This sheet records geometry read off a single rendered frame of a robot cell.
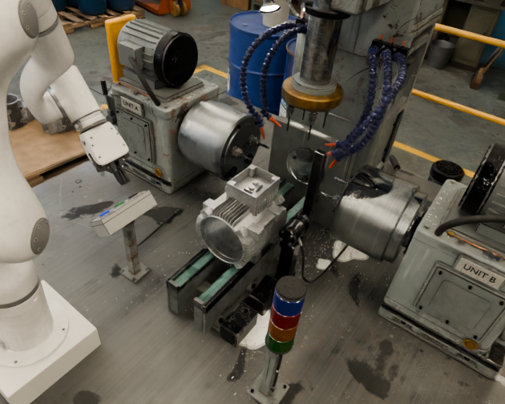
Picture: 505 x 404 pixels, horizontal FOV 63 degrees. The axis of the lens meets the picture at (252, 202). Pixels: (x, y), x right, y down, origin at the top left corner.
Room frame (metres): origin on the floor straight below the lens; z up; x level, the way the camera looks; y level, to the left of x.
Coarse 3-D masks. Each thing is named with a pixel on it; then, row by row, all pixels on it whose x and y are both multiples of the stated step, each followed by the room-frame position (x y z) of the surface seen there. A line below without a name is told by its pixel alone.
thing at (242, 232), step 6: (276, 198) 0.92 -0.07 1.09; (282, 198) 0.93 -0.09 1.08; (204, 210) 0.83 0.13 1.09; (210, 210) 0.84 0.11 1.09; (204, 216) 0.83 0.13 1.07; (240, 228) 0.78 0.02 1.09; (246, 228) 0.78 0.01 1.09; (240, 234) 0.77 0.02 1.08; (246, 234) 0.77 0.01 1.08; (204, 246) 0.83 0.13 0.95; (234, 264) 0.77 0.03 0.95; (240, 264) 0.77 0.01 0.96
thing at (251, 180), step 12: (252, 168) 0.98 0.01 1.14; (240, 180) 0.95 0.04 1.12; (252, 180) 0.93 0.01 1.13; (264, 180) 0.96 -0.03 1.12; (276, 180) 0.93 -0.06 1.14; (228, 192) 0.89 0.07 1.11; (240, 192) 0.87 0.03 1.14; (252, 192) 0.89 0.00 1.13; (264, 192) 0.88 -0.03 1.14; (276, 192) 0.93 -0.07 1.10; (252, 204) 0.85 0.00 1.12; (264, 204) 0.88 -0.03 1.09
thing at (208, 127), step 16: (192, 112) 1.28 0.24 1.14; (208, 112) 1.26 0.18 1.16; (224, 112) 1.26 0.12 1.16; (240, 112) 1.27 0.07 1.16; (192, 128) 1.22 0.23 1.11; (208, 128) 1.20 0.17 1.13; (224, 128) 1.18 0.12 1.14; (240, 128) 1.21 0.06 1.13; (256, 128) 1.29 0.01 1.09; (192, 144) 1.19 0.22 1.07; (208, 144) 1.16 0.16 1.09; (224, 144) 1.15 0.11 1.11; (240, 144) 1.22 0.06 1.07; (256, 144) 1.25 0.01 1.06; (192, 160) 1.20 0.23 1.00; (208, 160) 1.15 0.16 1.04; (224, 160) 1.15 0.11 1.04; (240, 160) 1.22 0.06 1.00; (224, 176) 1.15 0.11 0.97
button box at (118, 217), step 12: (144, 192) 0.89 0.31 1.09; (120, 204) 0.84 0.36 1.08; (132, 204) 0.84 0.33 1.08; (144, 204) 0.86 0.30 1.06; (156, 204) 0.89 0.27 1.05; (108, 216) 0.78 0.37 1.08; (120, 216) 0.80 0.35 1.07; (132, 216) 0.82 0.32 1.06; (96, 228) 0.77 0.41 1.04; (108, 228) 0.76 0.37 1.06; (120, 228) 0.77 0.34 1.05
